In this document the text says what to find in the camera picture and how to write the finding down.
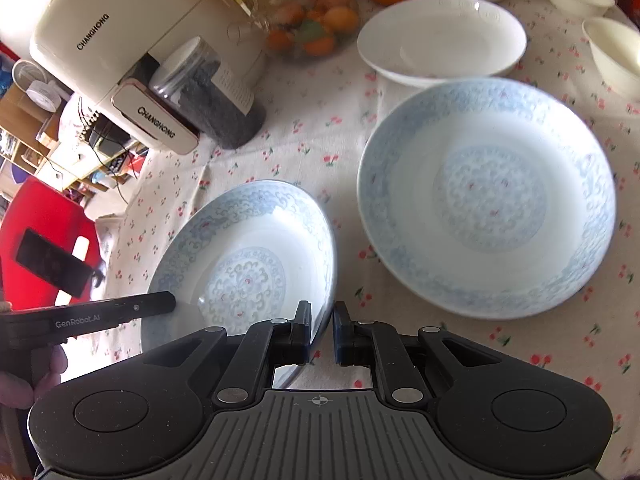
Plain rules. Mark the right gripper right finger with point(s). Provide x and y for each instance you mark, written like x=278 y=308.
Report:
x=389 y=356

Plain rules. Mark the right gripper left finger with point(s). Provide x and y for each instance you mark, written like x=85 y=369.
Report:
x=258 y=353

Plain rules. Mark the blue patterned porcelain plate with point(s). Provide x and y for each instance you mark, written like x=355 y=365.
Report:
x=249 y=255

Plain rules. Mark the large cream plastic bowl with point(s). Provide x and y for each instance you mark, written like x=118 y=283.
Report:
x=615 y=51

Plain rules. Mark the black phone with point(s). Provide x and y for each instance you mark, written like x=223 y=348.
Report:
x=53 y=264

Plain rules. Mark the red chair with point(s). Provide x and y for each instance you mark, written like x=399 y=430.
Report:
x=62 y=222

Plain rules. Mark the cherry print tablecloth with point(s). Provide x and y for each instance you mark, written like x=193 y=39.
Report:
x=320 y=117

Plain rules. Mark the dark tea jar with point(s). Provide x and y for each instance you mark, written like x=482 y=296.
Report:
x=202 y=89

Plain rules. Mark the white Changhong appliance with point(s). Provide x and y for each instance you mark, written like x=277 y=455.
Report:
x=107 y=50

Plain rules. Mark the plain white deep plate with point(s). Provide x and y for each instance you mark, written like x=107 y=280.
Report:
x=419 y=43

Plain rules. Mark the clear jar of kumquats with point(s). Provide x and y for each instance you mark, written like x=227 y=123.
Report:
x=301 y=30

